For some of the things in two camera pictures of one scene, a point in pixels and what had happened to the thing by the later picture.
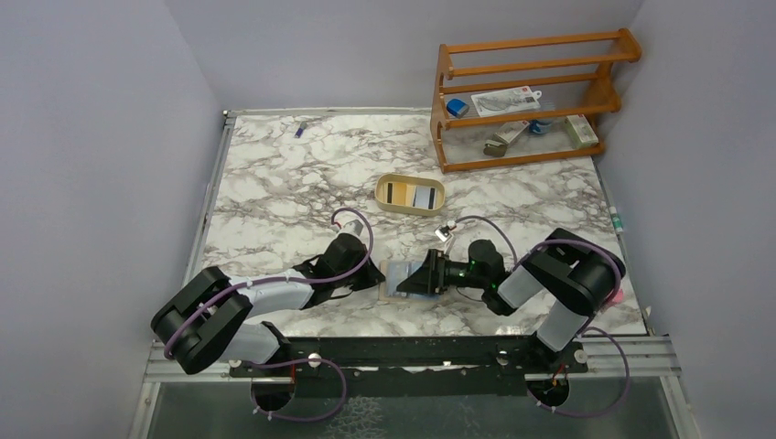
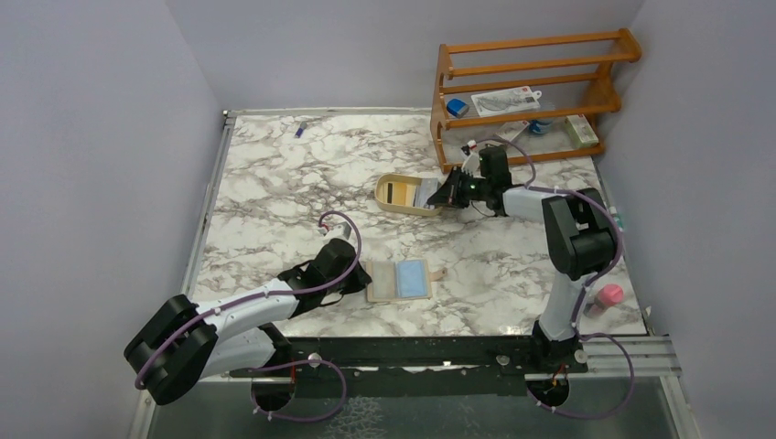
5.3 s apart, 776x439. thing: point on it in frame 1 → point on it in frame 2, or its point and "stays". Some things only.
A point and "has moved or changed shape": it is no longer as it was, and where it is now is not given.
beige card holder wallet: x=396 y=272 stays
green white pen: x=619 y=228 stays
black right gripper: x=436 y=272 → x=457 y=189
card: x=425 y=198 has moved or changed shape
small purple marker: x=300 y=130 stays
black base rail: x=421 y=365 stays
